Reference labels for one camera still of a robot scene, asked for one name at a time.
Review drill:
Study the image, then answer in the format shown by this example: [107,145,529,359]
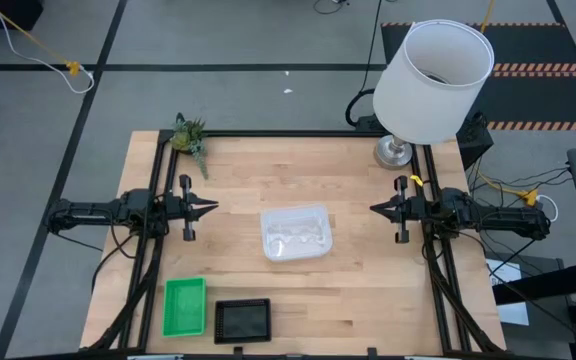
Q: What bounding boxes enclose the black box on floor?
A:
[0,0,45,32]

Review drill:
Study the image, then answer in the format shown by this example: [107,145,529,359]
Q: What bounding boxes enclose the yellow cable with plug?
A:
[474,163,540,208]

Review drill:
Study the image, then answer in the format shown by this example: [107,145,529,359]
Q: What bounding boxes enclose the table lamp with white shade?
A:
[372,18,496,171]

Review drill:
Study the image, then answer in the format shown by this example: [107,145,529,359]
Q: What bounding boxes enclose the black aluminium table frame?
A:
[80,128,509,360]

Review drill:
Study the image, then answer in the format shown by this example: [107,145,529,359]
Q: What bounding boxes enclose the black slotted plastic basket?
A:
[216,300,270,343]
[213,297,273,346]

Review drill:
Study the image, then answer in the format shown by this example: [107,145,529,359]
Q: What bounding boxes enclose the yellow floor cable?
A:
[0,0,82,77]

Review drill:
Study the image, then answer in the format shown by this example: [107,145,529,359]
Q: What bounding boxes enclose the yellow hanging cable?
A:
[479,0,498,25]

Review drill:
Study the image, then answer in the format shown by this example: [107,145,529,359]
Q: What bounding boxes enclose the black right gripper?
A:
[368,174,425,245]

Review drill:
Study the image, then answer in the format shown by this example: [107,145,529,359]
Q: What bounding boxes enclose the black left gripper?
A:
[164,174,220,243]

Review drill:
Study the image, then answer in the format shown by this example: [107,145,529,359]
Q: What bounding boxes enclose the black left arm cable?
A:
[47,219,142,294]

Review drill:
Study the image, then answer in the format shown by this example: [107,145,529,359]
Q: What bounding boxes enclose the small green potted plant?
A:
[169,112,211,181]

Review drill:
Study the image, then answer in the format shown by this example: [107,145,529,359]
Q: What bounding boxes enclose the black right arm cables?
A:
[467,164,572,281]

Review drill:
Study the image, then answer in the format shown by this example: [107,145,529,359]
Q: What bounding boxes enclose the green plastic mesh basket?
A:
[161,276,208,339]

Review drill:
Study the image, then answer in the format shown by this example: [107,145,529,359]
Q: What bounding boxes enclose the white paper sheet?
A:
[486,258,531,328]

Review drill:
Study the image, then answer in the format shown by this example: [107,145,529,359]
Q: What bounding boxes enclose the clear plastic bin with handles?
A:
[262,205,332,261]
[261,204,333,263]
[259,202,335,264]

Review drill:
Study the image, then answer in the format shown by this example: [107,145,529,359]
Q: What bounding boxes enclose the white floor cable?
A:
[0,0,96,96]

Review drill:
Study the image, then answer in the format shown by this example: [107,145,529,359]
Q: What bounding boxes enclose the white cable loop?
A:
[536,193,561,224]

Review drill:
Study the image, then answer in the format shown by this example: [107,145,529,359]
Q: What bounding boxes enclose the black floor mat striped edge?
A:
[379,21,576,132]

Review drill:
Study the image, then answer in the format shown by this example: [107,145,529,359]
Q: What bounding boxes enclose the black power strip with cable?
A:
[344,0,387,133]

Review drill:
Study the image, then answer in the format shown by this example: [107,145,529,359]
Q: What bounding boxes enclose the black power supply box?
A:
[459,111,495,170]

